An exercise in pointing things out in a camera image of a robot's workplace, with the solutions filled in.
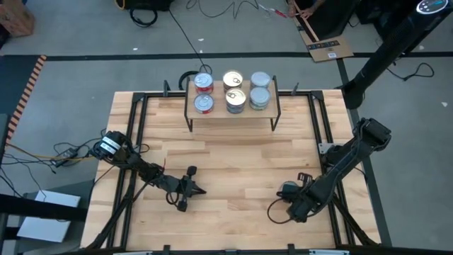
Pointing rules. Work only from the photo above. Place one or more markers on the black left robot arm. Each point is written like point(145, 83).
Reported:
point(113, 145)

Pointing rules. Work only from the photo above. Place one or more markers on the black floor equipment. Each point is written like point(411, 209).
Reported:
point(382, 14)

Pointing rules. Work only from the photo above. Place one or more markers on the thin wooden stick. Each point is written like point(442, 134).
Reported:
point(309, 28)

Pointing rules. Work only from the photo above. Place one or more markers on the white strip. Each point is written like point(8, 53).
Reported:
point(265, 7)

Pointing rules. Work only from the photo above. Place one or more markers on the blue Wild Planet salmon can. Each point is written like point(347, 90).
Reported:
point(236, 110)
point(236, 96)
point(233, 78)

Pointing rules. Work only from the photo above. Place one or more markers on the black aluminium rig frame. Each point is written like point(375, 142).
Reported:
point(155, 94)

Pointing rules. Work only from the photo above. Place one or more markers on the black equipment case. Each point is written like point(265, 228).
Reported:
point(148, 4)

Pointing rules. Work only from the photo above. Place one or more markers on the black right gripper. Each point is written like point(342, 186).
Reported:
point(306, 202)

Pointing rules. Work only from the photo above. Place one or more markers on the black horizontal beam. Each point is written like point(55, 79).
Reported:
point(35, 207)

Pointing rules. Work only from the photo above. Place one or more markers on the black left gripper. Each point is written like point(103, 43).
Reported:
point(187, 177)

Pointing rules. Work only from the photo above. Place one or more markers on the red label can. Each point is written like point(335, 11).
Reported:
point(203, 79)

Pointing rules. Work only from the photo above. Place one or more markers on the person's forearm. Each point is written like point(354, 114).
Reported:
point(316, 3)

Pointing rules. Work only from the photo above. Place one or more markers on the wooden shelf with black legs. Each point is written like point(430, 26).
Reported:
point(219, 111)

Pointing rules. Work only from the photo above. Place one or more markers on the person's hand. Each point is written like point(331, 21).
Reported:
point(307, 13)
point(292, 8)

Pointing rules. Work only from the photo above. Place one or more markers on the black flat panel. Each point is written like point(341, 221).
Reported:
point(336, 17)

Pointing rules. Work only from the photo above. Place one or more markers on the black tower fan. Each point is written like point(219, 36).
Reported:
point(393, 46)

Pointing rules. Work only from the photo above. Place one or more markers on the brown cardboard box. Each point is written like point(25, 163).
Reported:
point(16, 16)

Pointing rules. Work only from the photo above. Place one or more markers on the orange black hazard strip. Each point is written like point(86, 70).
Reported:
point(26, 95)

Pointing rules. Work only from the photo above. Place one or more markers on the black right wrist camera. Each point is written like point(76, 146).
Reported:
point(290, 194)

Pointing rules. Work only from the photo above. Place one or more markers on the flattened cardboard sheet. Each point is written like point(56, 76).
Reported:
point(329, 51)

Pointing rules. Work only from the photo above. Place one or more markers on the white flat box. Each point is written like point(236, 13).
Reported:
point(49, 216)

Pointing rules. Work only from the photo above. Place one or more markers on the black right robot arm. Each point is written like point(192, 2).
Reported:
point(347, 159)

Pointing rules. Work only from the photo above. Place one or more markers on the black power adapter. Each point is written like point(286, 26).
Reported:
point(65, 156)

